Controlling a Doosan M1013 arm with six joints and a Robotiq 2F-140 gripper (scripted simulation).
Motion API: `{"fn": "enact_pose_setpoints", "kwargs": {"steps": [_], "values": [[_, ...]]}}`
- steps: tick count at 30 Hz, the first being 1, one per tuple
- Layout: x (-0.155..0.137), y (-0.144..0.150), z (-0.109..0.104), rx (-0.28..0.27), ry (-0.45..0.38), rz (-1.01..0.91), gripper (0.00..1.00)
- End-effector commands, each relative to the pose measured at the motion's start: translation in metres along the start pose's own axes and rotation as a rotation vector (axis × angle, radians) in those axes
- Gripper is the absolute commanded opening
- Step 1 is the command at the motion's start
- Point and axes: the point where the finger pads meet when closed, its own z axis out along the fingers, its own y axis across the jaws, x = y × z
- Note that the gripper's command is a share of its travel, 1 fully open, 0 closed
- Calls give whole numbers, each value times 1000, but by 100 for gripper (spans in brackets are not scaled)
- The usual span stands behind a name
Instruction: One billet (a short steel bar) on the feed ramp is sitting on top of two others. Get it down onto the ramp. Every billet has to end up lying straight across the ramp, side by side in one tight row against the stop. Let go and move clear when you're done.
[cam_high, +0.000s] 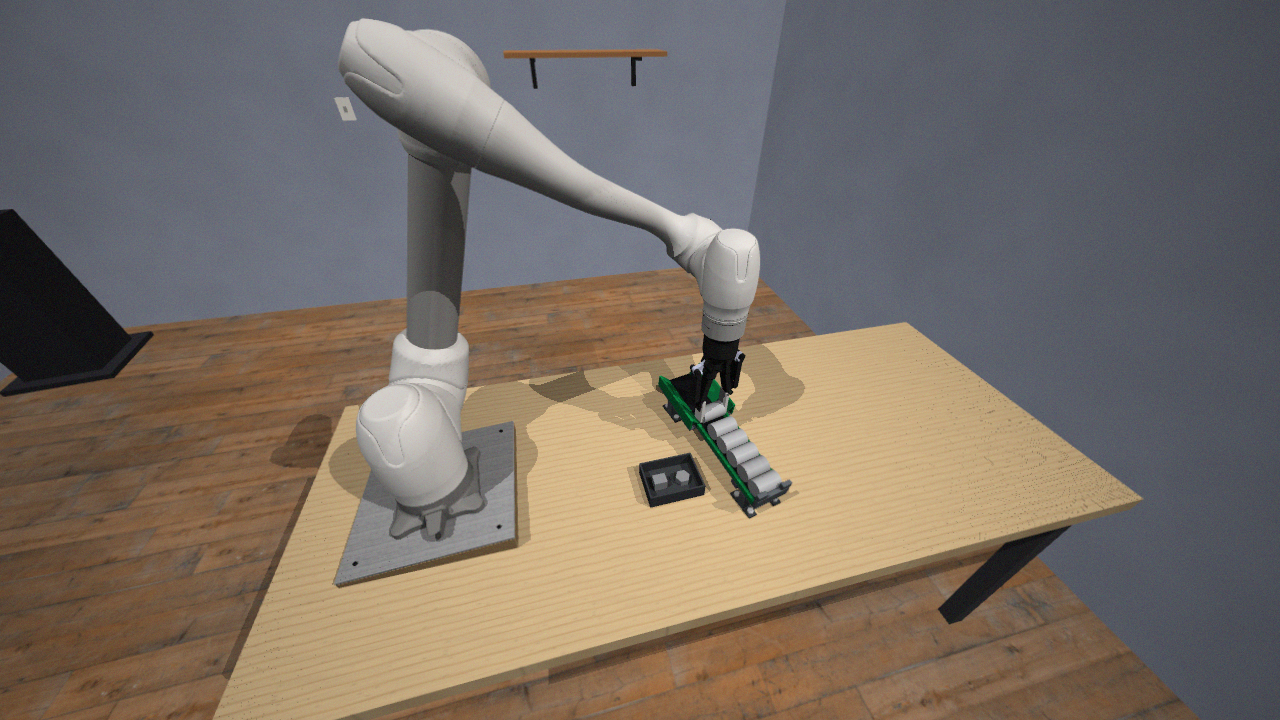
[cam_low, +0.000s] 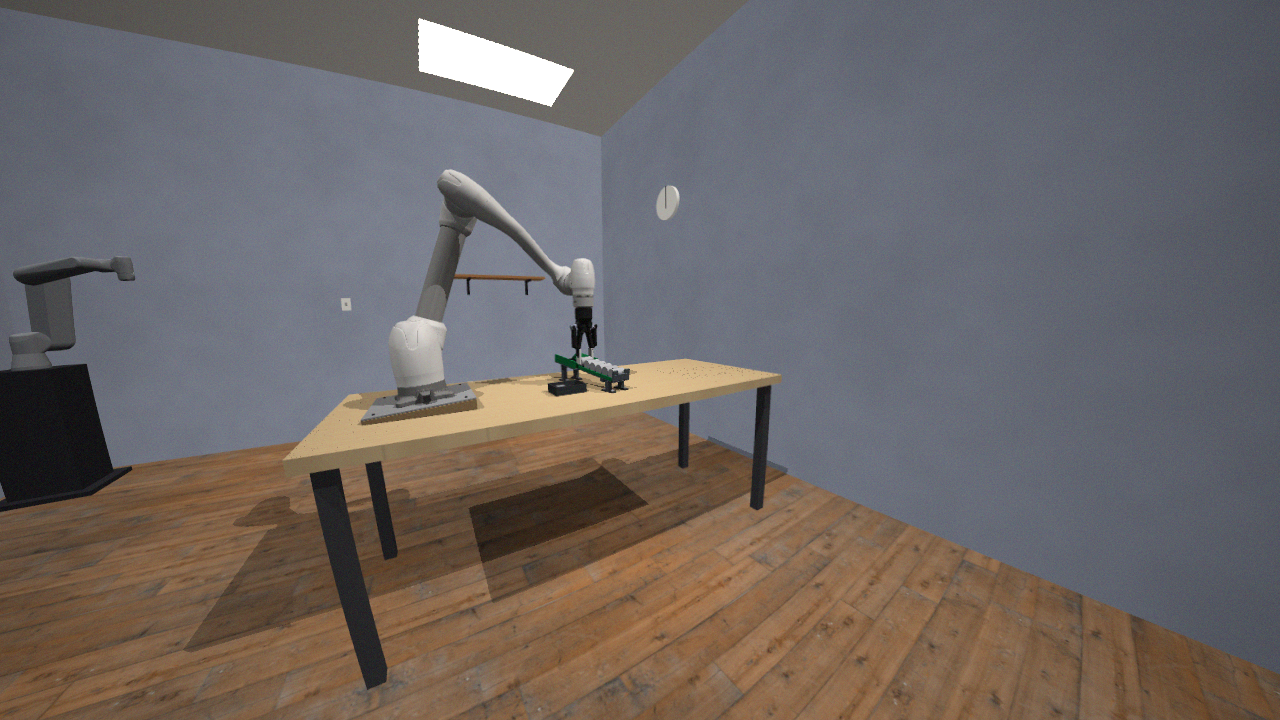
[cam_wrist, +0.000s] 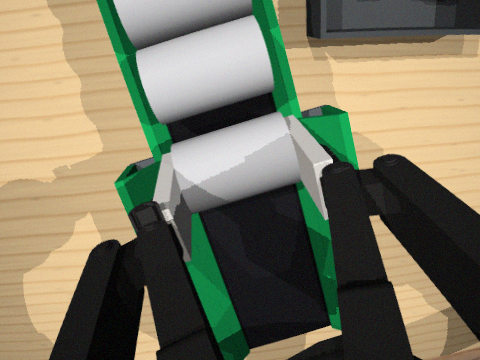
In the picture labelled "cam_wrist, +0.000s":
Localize grey metal cylinder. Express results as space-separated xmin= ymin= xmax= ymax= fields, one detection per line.
xmin=171 ymin=111 xmax=301 ymax=214
xmin=136 ymin=15 xmax=274 ymax=125
xmin=113 ymin=0 xmax=253 ymax=50

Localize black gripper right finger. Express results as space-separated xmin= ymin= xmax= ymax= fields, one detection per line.
xmin=284 ymin=115 xmax=480 ymax=360

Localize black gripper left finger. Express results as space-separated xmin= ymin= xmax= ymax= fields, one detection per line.
xmin=49 ymin=153 xmax=224 ymax=360

